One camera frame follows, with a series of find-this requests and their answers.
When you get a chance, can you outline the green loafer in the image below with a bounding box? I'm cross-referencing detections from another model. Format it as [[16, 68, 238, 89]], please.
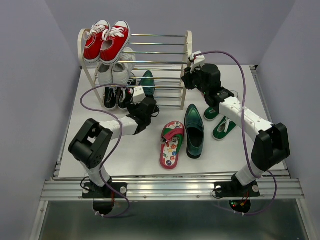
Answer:
[[184, 104, 204, 159], [139, 70, 155, 98]]

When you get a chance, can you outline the green sneaker lower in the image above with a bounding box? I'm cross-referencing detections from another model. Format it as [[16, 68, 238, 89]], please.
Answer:
[[212, 116, 237, 141]]

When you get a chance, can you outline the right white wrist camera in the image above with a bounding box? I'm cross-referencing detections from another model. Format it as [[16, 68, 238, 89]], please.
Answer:
[[188, 51, 206, 74]]

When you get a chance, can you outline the red canvas sneaker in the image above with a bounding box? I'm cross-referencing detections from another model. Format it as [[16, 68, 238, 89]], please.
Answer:
[[100, 20, 131, 65], [83, 20, 110, 62]]

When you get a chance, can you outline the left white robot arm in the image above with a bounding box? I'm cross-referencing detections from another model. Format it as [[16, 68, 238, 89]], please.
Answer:
[[68, 97, 159, 197]]

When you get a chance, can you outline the aluminium rail frame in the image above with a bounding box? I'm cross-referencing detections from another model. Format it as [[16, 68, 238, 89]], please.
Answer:
[[41, 65, 304, 202]]

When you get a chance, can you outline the left black canvas sneaker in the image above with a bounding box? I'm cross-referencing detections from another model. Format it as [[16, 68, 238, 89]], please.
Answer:
[[104, 87, 118, 111]]

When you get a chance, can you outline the left white sneaker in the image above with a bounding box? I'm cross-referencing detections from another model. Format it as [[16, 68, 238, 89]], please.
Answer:
[[97, 64, 113, 85]]

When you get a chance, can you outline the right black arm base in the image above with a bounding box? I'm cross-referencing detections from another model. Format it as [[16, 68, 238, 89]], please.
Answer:
[[211, 174, 260, 199]]

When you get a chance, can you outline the green loafer on table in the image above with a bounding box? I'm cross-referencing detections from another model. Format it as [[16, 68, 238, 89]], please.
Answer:
[[184, 104, 204, 159]]

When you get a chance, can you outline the green sneaker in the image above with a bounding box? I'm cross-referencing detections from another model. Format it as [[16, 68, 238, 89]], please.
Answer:
[[212, 116, 237, 141], [203, 90, 239, 122]]

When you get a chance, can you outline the left red canvas sneaker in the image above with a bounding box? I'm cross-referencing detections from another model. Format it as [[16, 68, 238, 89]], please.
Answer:
[[83, 20, 110, 62]]

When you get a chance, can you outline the right red canvas sneaker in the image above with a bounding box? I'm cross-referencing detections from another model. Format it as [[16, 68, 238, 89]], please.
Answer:
[[100, 20, 131, 65]]

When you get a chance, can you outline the green sneaker upper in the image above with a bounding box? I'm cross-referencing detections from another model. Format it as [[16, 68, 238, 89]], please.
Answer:
[[203, 90, 239, 122]]

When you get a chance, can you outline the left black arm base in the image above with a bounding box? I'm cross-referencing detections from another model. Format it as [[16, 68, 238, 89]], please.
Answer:
[[80, 177, 128, 199]]

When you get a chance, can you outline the cream shoe shelf with rods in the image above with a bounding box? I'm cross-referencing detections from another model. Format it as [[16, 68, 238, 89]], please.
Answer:
[[75, 28, 193, 110]]

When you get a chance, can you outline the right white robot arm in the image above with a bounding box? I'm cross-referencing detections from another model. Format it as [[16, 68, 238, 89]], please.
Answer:
[[181, 64, 291, 195]]

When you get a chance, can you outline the pink sandal front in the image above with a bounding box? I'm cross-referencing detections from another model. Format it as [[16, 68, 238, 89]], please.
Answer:
[[159, 121, 185, 170]]

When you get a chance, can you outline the right white sneaker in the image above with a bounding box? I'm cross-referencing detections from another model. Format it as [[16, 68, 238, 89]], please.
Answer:
[[112, 47, 136, 86]]

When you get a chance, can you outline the black canvas sneaker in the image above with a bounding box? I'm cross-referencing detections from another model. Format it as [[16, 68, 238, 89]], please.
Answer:
[[117, 77, 136, 111], [104, 87, 118, 111]]

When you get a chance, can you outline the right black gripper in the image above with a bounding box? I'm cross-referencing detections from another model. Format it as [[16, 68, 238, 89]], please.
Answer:
[[179, 63, 209, 95]]

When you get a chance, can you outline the right black canvas sneaker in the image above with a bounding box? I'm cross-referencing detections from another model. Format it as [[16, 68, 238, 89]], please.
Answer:
[[117, 77, 136, 111]]

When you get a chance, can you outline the white sneaker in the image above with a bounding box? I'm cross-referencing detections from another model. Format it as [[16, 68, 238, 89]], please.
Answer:
[[112, 47, 136, 86], [97, 64, 113, 85]]

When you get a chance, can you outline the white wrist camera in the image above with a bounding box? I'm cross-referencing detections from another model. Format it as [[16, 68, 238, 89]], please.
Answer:
[[188, 51, 206, 74], [130, 86, 146, 105]]

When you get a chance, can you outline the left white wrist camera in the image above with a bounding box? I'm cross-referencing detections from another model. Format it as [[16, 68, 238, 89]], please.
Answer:
[[130, 86, 146, 105]]

